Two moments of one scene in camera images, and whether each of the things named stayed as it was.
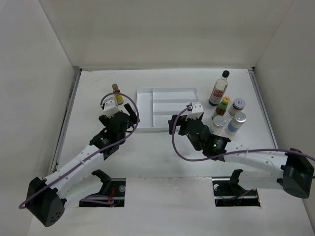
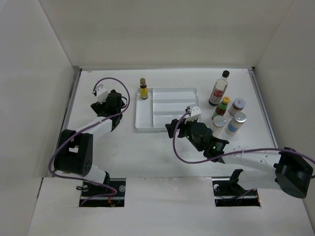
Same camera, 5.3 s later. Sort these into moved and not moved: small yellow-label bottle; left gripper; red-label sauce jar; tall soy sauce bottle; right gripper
Moved: small yellow-label bottle; left gripper
Not moved: tall soy sauce bottle; red-label sauce jar; right gripper
